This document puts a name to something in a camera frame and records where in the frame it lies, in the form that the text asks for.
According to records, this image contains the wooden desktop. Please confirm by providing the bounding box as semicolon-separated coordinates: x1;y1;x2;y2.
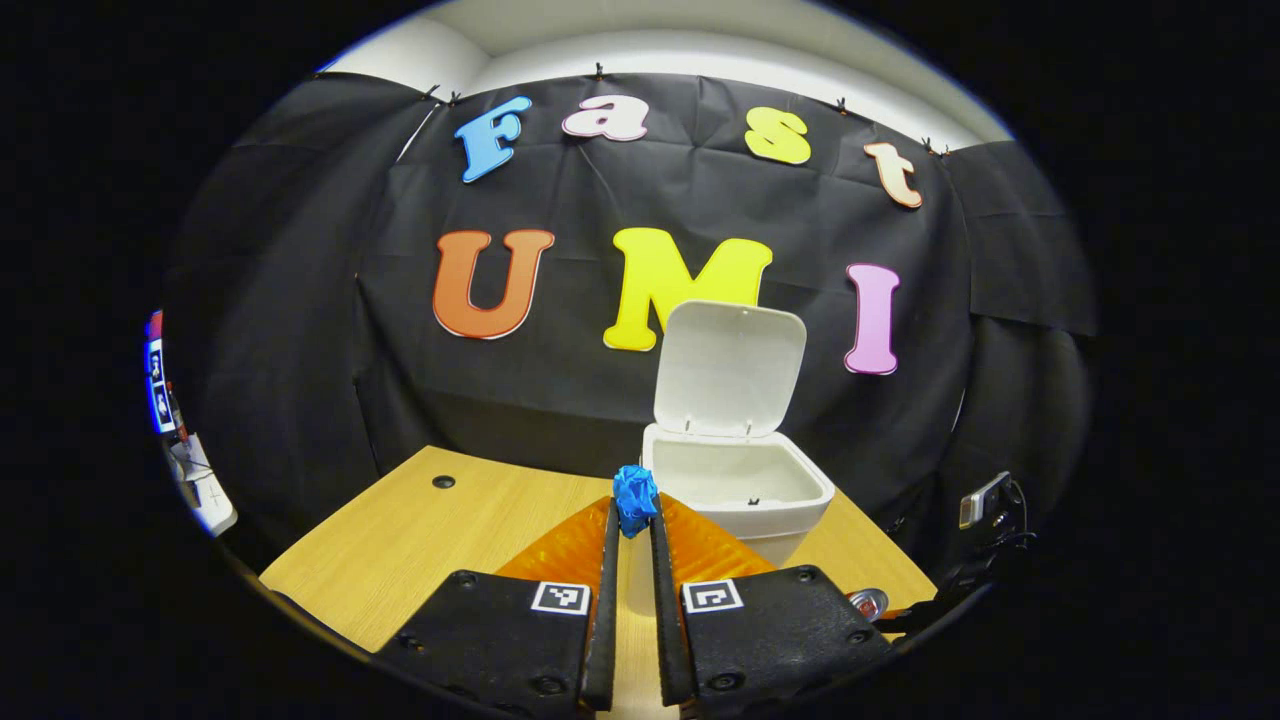
258;445;939;720

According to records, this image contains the blue paper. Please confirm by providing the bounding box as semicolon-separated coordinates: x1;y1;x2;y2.
612;465;659;539

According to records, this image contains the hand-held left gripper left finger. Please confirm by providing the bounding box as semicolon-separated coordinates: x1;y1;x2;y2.
375;495;621;719

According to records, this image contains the black backdrop cloth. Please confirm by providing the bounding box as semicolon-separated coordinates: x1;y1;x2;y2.
165;70;1099;581

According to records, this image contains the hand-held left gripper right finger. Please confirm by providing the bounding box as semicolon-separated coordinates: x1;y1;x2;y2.
648;493;894;720

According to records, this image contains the row of black cloth clips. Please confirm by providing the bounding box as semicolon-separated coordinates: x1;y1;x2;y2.
422;62;951;157

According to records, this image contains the white side desk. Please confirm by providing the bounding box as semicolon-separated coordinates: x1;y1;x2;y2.
165;432;239;538

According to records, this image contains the computer monitor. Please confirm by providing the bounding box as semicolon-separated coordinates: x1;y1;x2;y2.
145;310;179;436

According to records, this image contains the white desktop garbage bin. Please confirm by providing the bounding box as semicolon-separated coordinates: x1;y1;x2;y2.
641;300;836;566

